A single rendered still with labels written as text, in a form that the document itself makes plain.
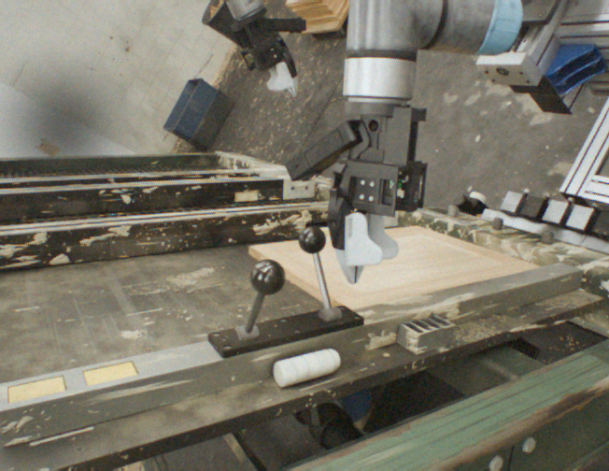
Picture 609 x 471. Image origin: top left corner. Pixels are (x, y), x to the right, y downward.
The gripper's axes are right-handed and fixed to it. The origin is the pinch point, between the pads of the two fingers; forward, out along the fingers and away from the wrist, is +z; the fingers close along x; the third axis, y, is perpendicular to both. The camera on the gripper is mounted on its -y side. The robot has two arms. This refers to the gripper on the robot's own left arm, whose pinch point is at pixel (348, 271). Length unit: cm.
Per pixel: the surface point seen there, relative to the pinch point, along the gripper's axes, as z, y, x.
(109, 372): 8.3, -12.7, -24.7
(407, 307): 8.2, 2.2, 13.1
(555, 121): -18, -20, 195
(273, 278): -2.3, -0.8, -12.9
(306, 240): -2.2, -7.5, 1.0
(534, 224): 7, 3, 80
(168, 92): -26, -466, 316
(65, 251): 10, -59, -7
